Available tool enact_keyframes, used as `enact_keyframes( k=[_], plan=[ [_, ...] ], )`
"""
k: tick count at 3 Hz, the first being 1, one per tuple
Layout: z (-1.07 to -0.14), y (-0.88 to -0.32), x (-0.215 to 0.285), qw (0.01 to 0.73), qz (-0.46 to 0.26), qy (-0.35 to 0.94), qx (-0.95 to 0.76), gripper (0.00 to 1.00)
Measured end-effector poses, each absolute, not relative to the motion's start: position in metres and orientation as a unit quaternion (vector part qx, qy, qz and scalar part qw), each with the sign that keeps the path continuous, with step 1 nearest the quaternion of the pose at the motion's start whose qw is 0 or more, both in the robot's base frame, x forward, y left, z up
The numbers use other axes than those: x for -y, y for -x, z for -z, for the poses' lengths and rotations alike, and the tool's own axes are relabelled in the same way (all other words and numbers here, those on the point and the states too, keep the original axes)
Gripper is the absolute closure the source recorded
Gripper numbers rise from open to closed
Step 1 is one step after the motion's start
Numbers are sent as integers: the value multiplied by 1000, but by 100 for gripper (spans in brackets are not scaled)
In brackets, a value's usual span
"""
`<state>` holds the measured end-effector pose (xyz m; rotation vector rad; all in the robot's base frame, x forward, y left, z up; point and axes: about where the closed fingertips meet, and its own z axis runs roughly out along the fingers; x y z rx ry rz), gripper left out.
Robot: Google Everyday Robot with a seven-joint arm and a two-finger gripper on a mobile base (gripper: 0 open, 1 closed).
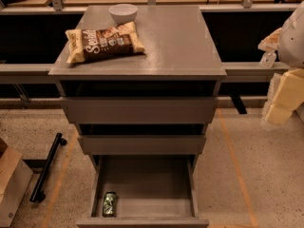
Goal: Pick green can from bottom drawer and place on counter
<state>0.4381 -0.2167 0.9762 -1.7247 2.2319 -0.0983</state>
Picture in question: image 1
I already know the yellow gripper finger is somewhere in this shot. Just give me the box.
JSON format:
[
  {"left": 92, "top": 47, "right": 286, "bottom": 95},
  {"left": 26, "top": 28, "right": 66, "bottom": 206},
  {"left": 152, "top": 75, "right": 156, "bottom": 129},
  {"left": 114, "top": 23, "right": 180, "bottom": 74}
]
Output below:
[
  {"left": 261, "top": 68, "right": 304, "bottom": 126},
  {"left": 257, "top": 28, "right": 281, "bottom": 51}
]

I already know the green soda can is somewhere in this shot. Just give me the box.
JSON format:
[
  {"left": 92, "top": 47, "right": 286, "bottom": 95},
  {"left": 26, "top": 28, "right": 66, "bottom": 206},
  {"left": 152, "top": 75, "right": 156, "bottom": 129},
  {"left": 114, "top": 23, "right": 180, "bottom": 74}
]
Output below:
[{"left": 103, "top": 192, "right": 118, "bottom": 218}]

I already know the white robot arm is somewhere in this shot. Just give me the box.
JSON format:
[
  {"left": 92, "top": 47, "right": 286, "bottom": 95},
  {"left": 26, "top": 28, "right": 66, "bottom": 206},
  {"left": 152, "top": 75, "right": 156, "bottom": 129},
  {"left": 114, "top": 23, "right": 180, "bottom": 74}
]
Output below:
[{"left": 258, "top": 2, "right": 304, "bottom": 130}]

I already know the grey drawer cabinet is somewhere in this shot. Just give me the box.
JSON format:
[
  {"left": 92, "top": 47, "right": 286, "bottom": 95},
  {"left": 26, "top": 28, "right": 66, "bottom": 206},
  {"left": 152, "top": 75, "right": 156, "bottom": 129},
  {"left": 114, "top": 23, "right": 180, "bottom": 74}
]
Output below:
[{"left": 47, "top": 5, "right": 228, "bottom": 228}]

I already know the grey open bottom drawer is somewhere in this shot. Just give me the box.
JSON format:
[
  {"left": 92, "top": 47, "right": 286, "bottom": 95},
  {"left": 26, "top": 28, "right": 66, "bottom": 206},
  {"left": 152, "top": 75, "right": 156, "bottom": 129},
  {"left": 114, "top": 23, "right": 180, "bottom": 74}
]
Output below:
[{"left": 77, "top": 156, "right": 209, "bottom": 228}]

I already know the grey middle drawer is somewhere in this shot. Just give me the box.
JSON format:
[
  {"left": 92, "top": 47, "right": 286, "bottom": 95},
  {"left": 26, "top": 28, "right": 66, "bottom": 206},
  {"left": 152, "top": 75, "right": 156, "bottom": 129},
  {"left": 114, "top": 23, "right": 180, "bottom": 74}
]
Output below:
[{"left": 78, "top": 136, "right": 206, "bottom": 155}]

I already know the grey top drawer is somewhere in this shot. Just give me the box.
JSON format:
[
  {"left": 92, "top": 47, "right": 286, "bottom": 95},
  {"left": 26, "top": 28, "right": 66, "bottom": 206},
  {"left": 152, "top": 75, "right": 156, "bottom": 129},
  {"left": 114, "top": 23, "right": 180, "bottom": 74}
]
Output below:
[{"left": 60, "top": 97, "right": 217, "bottom": 124}]

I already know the clear sanitizer bottle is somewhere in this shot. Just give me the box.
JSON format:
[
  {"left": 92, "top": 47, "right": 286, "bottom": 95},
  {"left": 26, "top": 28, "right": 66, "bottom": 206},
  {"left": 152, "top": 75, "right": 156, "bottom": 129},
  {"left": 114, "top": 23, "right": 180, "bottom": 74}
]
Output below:
[{"left": 259, "top": 51, "right": 276, "bottom": 68}]

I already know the brown chip bag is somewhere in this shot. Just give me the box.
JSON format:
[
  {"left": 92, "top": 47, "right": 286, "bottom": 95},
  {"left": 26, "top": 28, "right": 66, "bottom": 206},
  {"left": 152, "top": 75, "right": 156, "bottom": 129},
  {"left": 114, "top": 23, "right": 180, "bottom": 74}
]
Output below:
[{"left": 66, "top": 22, "right": 145, "bottom": 64}]

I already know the white bowl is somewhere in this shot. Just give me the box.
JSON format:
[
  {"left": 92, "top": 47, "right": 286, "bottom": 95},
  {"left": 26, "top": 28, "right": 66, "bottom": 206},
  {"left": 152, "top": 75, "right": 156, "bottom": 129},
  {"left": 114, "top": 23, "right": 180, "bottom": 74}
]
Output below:
[{"left": 108, "top": 4, "right": 138, "bottom": 24}]

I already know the black metal bar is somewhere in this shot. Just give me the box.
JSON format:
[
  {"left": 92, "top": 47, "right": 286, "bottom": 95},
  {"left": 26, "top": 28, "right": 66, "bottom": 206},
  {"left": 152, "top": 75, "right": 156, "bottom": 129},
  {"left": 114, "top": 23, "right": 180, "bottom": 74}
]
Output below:
[{"left": 28, "top": 133, "right": 67, "bottom": 202}]

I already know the cardboard box with paper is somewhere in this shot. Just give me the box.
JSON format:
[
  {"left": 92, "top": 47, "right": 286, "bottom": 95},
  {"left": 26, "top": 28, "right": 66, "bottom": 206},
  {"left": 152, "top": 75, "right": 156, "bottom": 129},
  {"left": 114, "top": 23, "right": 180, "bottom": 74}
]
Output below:
[{"left": 0, "top": 139, "right": 33, "bottom": 228}]

